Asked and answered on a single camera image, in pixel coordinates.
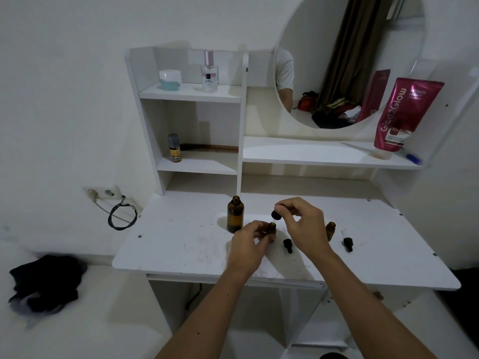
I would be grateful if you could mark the white mattress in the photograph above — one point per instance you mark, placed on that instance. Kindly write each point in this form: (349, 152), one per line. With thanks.
(104, 332)

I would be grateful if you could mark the person's right leg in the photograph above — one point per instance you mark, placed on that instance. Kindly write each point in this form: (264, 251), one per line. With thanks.
(334, 356)

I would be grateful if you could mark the large black dropper cap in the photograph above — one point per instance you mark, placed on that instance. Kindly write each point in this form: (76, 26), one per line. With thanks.
(275, 215)

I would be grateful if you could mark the person's left hand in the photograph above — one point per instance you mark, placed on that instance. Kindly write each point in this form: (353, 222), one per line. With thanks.
(245, 254)

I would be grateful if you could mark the small amber glass bottle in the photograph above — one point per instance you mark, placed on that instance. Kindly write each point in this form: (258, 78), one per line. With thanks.
(271, 228)
(330, 231)

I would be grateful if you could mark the white teal cream jar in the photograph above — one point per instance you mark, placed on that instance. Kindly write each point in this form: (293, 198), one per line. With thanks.
(170, 79)

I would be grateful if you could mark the small black dropper cap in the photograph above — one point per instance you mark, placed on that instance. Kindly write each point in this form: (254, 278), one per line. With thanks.
(287, 244)
(348, 243)

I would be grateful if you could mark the round wall mirror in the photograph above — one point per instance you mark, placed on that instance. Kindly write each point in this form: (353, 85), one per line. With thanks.
(318, 52)

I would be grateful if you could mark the person's left forearm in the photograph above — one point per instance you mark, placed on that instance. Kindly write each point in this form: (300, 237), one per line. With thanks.
(209, 321)

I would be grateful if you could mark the person's right forearm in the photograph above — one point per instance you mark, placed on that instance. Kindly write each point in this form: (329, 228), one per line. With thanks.
(366, 314)

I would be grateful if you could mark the large amber glass bottle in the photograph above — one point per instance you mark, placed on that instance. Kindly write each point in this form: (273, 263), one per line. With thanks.
(235, 216)

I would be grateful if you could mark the person's right hand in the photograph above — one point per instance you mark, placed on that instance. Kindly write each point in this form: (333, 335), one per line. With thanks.
(310, 231)

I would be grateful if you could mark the small yellow-label spray can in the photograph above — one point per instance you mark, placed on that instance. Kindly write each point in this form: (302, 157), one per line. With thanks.
(174, 153)

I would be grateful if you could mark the black cloth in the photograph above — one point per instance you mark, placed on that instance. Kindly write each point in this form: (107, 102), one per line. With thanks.
(45, 280)

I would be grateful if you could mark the clear perfume bottle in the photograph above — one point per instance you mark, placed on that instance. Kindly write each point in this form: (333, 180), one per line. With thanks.
(209, 76)

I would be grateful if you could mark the white wall socket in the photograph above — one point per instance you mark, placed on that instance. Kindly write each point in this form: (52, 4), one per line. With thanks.
(114, 192)

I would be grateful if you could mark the white vanity desk with shelves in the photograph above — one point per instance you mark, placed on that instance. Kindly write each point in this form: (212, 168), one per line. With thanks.
(179, 243)

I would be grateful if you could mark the brown comb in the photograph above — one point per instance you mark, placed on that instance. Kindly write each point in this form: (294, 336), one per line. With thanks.
(209, 148)

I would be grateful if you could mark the pink cosmetic tube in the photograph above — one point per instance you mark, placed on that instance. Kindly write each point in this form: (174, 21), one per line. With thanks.
(406, 108)

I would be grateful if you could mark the blue pen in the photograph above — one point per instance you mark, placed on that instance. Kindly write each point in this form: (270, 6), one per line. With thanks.
(412, 158)

